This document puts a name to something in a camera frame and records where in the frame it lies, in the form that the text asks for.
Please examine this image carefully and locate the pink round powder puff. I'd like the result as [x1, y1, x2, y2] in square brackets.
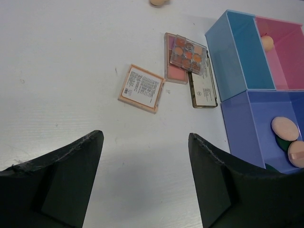
[271, 116, 299, 141]

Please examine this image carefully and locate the three-colour compartment organizer tray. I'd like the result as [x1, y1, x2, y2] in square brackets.
[205, 10, 304, 174]

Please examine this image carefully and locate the patterned eyeshadow palette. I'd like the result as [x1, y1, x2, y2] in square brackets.
[170, 35, 207, 76]

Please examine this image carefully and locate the tan sponge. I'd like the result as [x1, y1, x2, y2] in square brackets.
[150, 0, 170, 6]
[261, 35, 274, 52]

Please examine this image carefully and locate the pink blush palette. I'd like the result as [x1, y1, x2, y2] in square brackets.
[164, 33, 188, 85]

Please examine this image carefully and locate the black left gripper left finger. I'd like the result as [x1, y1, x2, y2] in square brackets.
[0, 130, 104, 228]

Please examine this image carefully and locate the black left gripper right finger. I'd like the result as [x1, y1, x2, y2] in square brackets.
[188, 133, 304, 228]

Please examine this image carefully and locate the orange square blush palette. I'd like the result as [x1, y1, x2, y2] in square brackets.
[118, 64, 166, 114]

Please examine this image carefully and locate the dark green round compact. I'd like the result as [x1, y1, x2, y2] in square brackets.
[275, 135, 292, 153]

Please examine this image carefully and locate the dark green compact front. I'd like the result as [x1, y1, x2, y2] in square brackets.
[265, 163, 277, 172]

